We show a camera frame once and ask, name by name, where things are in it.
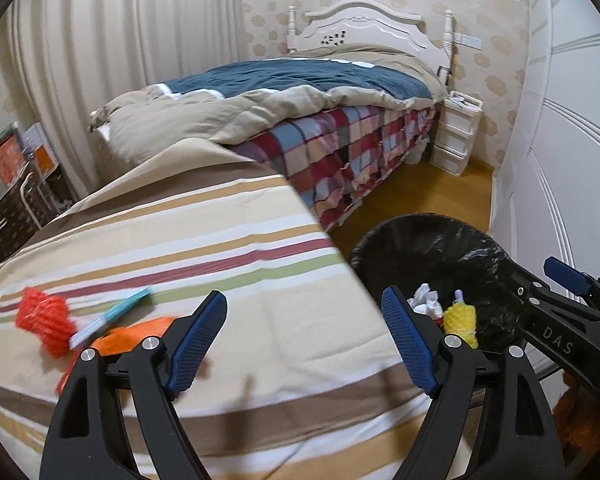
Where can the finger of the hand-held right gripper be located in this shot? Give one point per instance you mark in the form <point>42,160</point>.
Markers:
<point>530,292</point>
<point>565,272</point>

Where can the orange foam fruit net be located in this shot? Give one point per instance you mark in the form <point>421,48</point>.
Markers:
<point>45,320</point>

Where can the cream curtain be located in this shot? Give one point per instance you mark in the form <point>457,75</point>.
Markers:
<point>130,35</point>

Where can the white wardrobe door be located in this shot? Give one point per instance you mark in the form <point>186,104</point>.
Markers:
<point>570,135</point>

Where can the plaid bed sheet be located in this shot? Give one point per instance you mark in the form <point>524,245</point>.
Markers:
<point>330,160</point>

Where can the white plastic drawer unit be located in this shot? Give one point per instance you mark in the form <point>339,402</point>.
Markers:
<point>452,135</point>

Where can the white wall socket plate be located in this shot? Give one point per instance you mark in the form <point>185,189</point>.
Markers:
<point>467,41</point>

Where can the white plastic bucket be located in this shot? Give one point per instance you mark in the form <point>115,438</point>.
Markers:
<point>416,152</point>

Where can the white wooden bed frame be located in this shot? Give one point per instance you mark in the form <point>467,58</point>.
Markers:
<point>360,25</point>

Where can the orange paper bag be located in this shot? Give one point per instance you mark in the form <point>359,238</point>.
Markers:
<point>125,340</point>

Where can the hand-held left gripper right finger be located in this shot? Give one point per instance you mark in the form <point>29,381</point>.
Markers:
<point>410,340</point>

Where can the person's orange fleece clothing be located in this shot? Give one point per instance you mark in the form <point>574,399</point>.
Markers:
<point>580,415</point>

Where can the black trash bin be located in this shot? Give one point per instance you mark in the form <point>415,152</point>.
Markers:
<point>430,250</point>

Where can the small white orange cardboard box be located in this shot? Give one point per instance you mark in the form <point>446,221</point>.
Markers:
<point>42,155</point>

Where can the white tissue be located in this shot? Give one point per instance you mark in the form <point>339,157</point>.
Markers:
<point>425,300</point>

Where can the striped tablecloth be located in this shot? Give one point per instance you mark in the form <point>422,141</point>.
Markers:
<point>180,240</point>

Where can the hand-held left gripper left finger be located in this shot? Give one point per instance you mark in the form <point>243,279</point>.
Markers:
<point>200,335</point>

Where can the beige and blue duvet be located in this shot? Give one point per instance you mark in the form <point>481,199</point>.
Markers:
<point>280,80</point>

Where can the yellow foam fruit net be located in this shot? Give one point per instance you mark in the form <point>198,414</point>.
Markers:
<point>460,320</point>

